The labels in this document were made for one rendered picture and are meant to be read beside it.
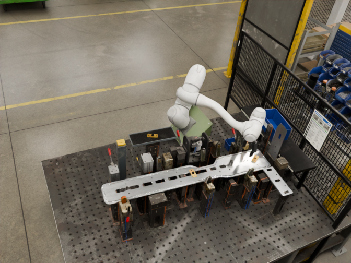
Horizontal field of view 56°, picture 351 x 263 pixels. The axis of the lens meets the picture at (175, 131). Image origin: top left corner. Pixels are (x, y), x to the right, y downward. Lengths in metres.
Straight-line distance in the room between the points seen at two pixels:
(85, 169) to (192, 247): 1.17
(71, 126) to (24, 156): 0.72
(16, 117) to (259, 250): 3.56
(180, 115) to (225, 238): 1.17
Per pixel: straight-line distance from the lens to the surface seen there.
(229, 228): 2.75
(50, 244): 3.51
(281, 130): 2.79
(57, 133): 4.55
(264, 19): 5.03
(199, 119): 3.26
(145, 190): 2.50
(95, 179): 2.99
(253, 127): 2.38
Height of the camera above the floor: 2.95
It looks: 41 degrees down
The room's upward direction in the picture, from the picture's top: 6 degrees clockwise
